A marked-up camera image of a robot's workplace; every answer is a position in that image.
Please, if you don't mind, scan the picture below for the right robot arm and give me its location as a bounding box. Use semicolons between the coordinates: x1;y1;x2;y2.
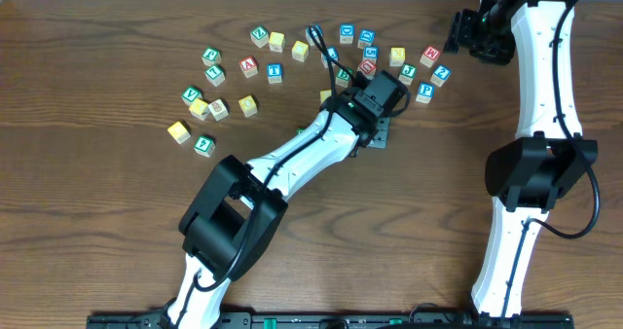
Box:
444;0;601;328

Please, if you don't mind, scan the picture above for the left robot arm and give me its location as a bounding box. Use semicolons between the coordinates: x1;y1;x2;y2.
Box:
163;71;410;328

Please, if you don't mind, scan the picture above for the red M block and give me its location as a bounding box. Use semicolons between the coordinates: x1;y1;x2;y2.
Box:
420;46;441;68

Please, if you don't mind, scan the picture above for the blue 2 block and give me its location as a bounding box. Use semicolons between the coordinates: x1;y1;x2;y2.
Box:
430;65;452;87

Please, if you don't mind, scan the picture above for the yellow S block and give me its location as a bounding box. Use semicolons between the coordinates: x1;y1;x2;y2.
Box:
320;90;332;103

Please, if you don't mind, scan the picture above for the green B block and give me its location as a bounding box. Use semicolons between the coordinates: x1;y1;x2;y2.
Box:
335;67;353;88

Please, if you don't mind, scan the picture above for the red U block tilted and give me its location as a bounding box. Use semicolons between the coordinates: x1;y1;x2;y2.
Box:
357;59;377;80

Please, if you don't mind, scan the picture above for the blue P block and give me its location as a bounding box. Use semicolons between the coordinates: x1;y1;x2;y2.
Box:
416;83;435;104

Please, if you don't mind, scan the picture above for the green J block right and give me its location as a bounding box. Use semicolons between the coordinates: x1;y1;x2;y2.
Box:
398;63;417;86

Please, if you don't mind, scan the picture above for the green j block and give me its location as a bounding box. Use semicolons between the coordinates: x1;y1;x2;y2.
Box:
202;47;222;67
398;63;417;86

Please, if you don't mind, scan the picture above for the yellow K block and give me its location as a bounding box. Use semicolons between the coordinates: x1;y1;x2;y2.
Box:
389;47;406;67

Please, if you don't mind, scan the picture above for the blue 5 block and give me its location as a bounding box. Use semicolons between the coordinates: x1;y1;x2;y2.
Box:
362;46;379;64

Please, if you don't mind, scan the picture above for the blue l block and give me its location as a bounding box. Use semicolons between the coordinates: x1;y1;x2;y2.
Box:
321;47;339;68
305;24;322;47

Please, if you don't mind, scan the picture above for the blue D block tilted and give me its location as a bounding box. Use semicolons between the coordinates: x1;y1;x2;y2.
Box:
357;29;376;49

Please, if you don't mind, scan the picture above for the yellow Q block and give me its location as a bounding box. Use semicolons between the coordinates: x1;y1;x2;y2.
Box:
291;41;310;62

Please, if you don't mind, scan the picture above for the blue L block top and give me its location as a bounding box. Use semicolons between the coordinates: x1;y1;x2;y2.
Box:
305;24;322;47

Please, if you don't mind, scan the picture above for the blue T block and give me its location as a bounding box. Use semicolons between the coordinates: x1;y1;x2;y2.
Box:
267;63;282;84

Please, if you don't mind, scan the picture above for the yellow block centre left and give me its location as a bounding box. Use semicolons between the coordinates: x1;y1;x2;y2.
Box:
238;94;258;118

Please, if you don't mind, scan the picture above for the yellow block top row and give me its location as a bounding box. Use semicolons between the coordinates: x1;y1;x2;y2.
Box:
269;31;285;53

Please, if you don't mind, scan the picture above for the red A block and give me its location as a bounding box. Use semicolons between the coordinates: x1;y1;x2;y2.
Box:
239;56;258;78

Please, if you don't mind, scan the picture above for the green Z block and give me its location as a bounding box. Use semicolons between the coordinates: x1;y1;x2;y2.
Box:
250;25;270;48

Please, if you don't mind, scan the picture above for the plain picture block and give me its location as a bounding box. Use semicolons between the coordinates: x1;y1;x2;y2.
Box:
208;99;229;121

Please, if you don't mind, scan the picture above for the green 4 block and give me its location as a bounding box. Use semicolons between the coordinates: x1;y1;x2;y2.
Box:
194;135;215;158

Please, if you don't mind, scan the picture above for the yellow block beside V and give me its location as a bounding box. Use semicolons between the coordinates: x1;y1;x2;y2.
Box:
189;98;210;121

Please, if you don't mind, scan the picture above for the green J block left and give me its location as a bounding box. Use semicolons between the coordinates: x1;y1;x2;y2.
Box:
202;47;222;67

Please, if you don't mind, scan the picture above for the green V block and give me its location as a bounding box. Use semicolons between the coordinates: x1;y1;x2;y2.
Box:
181;86;202;106

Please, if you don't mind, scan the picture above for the yellow block far left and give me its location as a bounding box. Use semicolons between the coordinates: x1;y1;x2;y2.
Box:
167;121;191;144

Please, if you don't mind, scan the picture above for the left black cable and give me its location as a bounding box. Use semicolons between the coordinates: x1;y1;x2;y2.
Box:
169;24;413;329

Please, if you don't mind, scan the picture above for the black cable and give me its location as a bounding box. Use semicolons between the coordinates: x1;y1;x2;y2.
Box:
169;24;413;329
498;0;602;320

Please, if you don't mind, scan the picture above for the right black cable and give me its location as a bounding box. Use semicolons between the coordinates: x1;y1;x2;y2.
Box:
498;0;602;320

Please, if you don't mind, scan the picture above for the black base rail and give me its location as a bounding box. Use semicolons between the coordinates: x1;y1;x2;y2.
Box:
86;309;574;329

